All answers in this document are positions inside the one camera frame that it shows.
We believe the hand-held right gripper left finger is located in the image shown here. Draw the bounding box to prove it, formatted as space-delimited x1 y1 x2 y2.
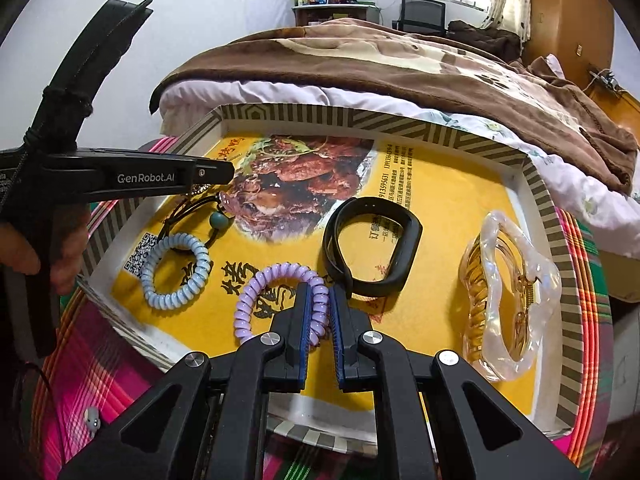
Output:
57 282 311 480

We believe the black wristband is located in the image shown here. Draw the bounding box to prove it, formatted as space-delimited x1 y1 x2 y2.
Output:
322 196 423 298

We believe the black cord beaded necklace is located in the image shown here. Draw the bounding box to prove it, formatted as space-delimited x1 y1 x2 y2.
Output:
157 185 237 252

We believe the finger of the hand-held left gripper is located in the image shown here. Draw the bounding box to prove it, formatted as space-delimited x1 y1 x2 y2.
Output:
192 156 236 188

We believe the white pillow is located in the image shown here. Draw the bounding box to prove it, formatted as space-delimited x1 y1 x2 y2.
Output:
545 52 568 81

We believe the wooden wardrobe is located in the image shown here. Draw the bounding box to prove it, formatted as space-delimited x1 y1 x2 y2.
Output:
522 0 616 86

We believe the person's left hand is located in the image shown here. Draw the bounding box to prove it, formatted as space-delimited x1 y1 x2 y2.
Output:
0 206 92 296

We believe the wooden headboard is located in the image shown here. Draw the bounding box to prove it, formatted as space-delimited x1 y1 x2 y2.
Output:
582 82 640 146

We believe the black office chair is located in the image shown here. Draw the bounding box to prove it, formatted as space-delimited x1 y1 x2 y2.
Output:
391 0 447 37

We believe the black cable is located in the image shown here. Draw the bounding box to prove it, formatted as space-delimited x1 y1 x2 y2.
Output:
15 360 66 461

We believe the pearly white hair claw clip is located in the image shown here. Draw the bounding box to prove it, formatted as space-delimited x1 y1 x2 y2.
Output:
457 210 563 381

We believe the power strip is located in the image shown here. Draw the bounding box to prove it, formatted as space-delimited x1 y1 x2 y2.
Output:
589 67 626 92

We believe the patterned curtain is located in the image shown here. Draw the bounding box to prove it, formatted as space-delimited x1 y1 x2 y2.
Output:
481 0 532 43

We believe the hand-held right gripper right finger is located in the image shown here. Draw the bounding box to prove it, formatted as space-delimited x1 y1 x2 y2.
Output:
327 285 583 480

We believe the dark brown cloth heap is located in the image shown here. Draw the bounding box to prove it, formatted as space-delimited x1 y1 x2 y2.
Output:
446 20 522 63

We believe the striped cardboard tray box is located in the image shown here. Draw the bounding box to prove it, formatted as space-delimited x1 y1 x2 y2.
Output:
80 102 583 458

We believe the brown plush blanket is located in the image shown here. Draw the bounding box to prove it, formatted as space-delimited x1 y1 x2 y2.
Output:
150 17 640 196

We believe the purple spiral hair tie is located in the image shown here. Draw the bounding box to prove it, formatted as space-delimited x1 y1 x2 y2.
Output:
234 262 331 348

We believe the dark wooden desk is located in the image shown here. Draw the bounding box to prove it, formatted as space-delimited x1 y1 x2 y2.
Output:
291 2 383 27

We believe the light blue spiral hair tie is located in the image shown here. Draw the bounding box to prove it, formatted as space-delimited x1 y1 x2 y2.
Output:
140 234 213 311

